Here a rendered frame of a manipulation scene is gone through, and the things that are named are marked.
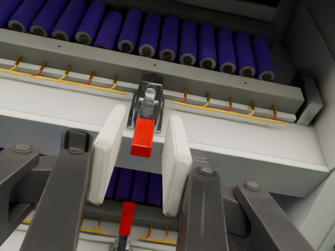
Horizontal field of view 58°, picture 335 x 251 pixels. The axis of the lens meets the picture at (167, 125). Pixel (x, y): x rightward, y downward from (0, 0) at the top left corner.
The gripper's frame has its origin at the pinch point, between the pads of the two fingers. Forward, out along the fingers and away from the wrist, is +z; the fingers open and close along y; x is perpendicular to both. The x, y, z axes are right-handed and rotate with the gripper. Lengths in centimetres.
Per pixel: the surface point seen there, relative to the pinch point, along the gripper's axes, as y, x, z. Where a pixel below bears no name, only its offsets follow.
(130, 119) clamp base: -1.3, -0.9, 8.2
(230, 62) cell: 7.2, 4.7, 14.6
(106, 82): -3.9, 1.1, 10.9
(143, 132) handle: -0.1, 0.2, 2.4
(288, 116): 12.8, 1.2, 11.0
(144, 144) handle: 0.1, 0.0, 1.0
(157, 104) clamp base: 0.7, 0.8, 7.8
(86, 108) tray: -4.9, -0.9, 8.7
